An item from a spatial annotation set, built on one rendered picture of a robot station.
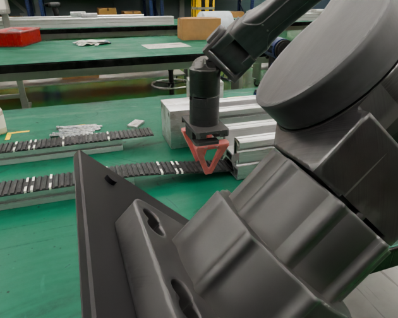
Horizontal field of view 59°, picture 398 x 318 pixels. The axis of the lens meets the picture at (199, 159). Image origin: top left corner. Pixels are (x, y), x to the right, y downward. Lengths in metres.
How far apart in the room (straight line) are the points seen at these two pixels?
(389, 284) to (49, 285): 1.15
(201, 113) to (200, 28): 2.19
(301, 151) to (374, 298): 1.20
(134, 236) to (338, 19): 0.14
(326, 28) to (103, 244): 0.15
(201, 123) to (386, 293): 0.95
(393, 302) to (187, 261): 1.23
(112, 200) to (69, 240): 0.38
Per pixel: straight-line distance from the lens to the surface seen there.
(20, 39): 2.70
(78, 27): 4.00
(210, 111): 0.65
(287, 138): 0.18
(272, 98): 0.17
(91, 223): 0.17
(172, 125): 0.82
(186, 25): 2.78
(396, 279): 1.45
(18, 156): 0.86
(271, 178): 0.15
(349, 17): 0.19
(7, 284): 0.54
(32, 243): 0.60
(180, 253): 0.16
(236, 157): 0.69
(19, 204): 0.69
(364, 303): 1.32
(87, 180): 0.20
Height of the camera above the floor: 1.12
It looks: 26 degrees down
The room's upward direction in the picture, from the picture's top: straight up
